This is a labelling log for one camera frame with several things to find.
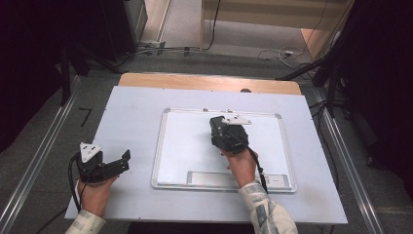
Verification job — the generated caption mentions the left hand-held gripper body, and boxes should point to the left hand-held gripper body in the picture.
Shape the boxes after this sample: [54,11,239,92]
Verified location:
[76,141,113,184]

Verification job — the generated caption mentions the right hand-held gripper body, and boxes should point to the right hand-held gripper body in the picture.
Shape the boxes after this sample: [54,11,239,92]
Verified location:
[210,113,253,156]

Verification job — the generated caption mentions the black whiteboard eraser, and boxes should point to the black whiteboard eraser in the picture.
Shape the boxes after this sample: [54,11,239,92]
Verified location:
[208,115,226,132]

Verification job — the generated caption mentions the person's left hand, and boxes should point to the person's left hand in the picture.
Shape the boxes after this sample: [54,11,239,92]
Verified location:
[77,175,120,218]

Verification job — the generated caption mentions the person's right hand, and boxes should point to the person's right hand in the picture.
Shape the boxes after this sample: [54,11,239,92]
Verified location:
[221,147,259,189]

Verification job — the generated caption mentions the large white base sheet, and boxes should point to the large white base sheet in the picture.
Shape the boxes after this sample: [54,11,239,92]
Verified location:
[64,85,349,225]

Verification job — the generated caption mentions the metal-framed whiteboard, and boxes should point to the metal-framed whiteboard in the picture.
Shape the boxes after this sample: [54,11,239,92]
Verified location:
[150,107,297,194]

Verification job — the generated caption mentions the wooden table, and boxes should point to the wooden table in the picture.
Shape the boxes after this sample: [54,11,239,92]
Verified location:
[118,72,303,97]

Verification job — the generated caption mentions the person's dark clothing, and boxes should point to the person's dark clothing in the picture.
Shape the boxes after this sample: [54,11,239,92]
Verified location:
[127,221,257,234]

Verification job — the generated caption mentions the black metal stand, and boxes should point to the black metal stand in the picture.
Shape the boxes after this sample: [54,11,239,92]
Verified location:
[275,48,346,119]

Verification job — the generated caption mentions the black cabinet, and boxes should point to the black cabinet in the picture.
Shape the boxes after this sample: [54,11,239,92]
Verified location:
[98,0,149,63]

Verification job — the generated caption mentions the light wooden furniture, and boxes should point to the light wooden furniture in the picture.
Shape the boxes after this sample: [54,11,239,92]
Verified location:
[199,0,356,60]

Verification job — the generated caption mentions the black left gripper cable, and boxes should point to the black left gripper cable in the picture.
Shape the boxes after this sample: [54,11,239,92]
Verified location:
[35,153,83,234]

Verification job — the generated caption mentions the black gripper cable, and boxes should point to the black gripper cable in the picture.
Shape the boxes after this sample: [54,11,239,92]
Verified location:
[245,145,270,195]
[35,153,83,234]

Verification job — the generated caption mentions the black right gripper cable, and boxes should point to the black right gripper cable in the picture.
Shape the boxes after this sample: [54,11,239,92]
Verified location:
[245,145,270,195]

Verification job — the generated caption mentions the aluminium floor rail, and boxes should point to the aluminium floor rail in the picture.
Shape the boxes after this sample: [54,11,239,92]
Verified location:
[312,87,387,234]
[0,76,83,234]

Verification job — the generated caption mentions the white floor cable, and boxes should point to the white floor cable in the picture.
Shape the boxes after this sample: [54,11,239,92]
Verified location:
[257,46,305,63]

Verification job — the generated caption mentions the black hanging cable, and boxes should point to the black hanging cable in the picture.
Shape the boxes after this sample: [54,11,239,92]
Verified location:
[204,0,222,52]

